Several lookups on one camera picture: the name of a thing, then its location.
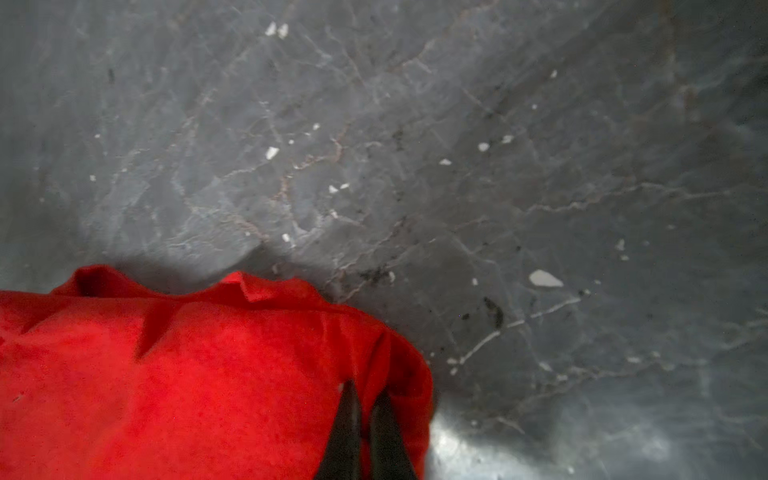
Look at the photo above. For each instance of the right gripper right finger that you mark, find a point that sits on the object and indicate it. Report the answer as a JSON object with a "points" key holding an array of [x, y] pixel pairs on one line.
{"points": [[388, 454]]}

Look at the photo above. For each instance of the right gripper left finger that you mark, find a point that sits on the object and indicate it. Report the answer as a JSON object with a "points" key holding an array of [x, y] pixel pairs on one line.
{"points": [[341, 458]]}

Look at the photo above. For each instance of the bright red t-shirt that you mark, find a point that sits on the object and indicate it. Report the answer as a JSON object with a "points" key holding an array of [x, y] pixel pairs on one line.
{"points": [[103, 378]]}

